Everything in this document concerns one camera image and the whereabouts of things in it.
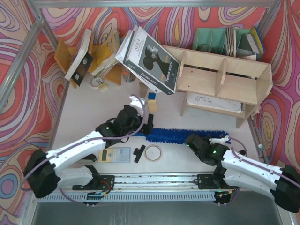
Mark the spiral notebook with handwriting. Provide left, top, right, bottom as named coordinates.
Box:
left=187, top=93, right=244, bottom=113

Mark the teal file organizer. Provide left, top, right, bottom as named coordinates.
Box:
left=192, top=27, right=261, bottom=60

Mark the orange wooden book rack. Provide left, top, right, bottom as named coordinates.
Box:
left=54, top=33, right=121, bottom=88

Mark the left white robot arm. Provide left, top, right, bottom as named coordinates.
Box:
left=23, top=105, right=154, bottom=198

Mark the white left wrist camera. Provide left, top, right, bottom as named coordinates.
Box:
left=129, top=96, right=145, bottom=116

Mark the blue microfiber duster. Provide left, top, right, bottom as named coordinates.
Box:
left=135, top=128, right=229, bottom=144

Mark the pencil cup with pens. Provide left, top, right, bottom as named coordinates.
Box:
left=121, top=68, right=135, bottom=83

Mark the white black paperback book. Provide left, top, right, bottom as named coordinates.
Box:
left=65, top=29, right=93, bottom=86

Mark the gold binder clip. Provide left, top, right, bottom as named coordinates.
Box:
left=97, top=80, right=107, bottom=90

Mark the blue yellow book in organizer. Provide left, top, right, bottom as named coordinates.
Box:
left=245, top=27, right=265, bottom=58

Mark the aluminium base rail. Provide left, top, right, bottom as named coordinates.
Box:
left=39, top=172, right=272, bottom=205

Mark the small blue block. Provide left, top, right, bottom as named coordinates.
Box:
left=148, top=92, right=156, bottom=100

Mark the black detached gripper finger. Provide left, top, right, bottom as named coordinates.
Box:
left=133, top=145, right=146, bottom=163

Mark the yellow sticky note pad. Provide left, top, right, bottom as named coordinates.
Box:
left=147, top=100, right=158, bottom=112

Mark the wooden tape ring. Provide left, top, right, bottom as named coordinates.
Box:
left=144, top=144, right=163, bottom=162

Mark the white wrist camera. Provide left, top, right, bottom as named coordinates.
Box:
left=209, top=135, right=230, bottom=145
left=129, top=96, right=145, bottom=116

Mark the yellow books stack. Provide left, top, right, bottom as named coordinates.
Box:
left=90, top=30, right=120, bottom=77

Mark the black white Twins story book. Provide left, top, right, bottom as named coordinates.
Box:
left=115, top=26, right=180, bottom=95

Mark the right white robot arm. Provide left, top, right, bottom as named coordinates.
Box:
left=185, top=133, right=300, bottom=213

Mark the light wooden bookshelf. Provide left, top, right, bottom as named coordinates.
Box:
left=138, top=45, right=274, bottom=129

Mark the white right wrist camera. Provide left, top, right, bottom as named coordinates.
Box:
left=209, top=135, right=230, bottom=145

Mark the grey yellow calculator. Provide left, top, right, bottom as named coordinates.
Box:
left=98, top=147, right=131, bottom=163

